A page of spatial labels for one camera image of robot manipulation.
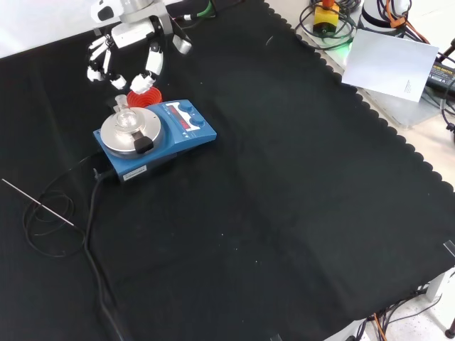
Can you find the black bench cloth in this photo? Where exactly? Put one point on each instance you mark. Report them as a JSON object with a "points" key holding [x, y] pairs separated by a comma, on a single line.
{"points": [[249, 199]]}

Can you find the clear round-bottom flask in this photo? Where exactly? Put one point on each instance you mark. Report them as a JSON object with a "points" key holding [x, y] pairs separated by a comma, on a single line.
{"points": [[125, 119]]}

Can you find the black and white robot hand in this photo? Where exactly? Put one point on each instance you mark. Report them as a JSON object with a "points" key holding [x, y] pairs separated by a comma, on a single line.
{"points": [[129, 35]]}

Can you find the pale board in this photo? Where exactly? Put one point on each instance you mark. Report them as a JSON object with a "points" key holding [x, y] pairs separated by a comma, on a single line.
{"points": [[387, 65]]}

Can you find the heater with blue base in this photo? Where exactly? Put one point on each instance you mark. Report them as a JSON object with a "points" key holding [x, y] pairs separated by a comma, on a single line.
{"points": [[188, 140]]}

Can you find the small black block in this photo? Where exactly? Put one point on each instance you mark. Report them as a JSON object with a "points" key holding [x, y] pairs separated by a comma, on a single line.
{"points": [[143, 144]]}

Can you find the yellow stop button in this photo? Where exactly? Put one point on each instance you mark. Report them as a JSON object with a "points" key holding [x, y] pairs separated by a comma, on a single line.
{"points": [[325, 19]]}

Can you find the black power adapter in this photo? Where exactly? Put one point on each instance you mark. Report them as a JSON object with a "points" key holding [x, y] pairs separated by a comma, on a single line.
{"points": [[440, 76]]}

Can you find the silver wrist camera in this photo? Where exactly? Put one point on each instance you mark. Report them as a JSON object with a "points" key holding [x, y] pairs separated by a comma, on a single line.
{"points": [[182, 43]]}

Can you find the thin metal probe rod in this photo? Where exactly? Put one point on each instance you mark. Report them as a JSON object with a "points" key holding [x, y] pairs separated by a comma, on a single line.
{"points": [[35, 203]]}

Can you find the red ribbed funnel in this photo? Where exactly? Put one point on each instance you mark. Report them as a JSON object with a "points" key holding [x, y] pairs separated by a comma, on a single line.
{"points": [[149, 99]]}

